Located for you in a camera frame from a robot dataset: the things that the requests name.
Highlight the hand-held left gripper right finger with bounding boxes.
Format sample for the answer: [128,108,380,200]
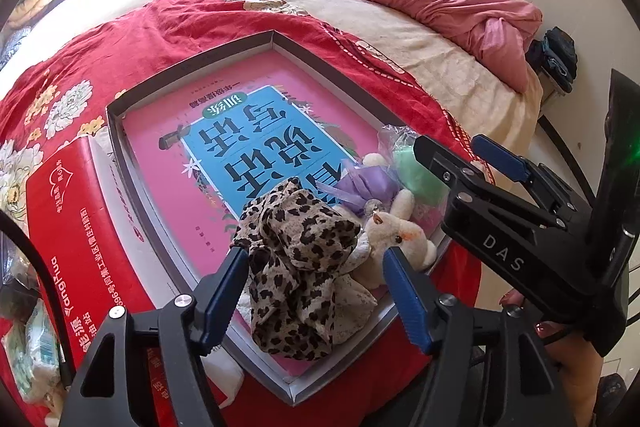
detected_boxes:
[382,246,576,427]

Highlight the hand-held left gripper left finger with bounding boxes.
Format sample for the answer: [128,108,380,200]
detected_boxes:
[59,247,251,427]

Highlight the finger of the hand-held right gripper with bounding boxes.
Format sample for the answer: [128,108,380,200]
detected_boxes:
[414,134,608,323]
[472,134,593,228]

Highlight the cream plush toy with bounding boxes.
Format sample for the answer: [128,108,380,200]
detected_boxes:
[350,189,437,290]

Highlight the leopard print scrunchie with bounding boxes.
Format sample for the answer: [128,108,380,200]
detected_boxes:
[234,177,373,362]

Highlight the green sponge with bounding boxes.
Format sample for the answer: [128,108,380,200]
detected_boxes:
[377,124,451,228]

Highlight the grey tray box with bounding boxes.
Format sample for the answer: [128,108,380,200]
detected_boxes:
[106,29,451,408]

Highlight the purple fabric bow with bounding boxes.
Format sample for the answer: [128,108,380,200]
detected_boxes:
[334,152,401,218]

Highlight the person's right hand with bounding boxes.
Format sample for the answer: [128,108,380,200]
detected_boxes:
[500,289,608,427]

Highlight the dark bag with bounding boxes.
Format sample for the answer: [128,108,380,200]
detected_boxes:
[527,27,578,95]

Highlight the pink book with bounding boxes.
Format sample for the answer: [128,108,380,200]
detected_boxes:
[122,49,436,378]

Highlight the bed with cream sheet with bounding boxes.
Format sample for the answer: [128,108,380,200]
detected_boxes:
[0,0,546,148]

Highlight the red floral blanket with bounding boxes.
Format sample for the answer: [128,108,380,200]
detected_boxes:
[0,0,496,427]

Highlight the dark patterned pillow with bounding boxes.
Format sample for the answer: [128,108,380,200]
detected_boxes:
[0,29,31,68]

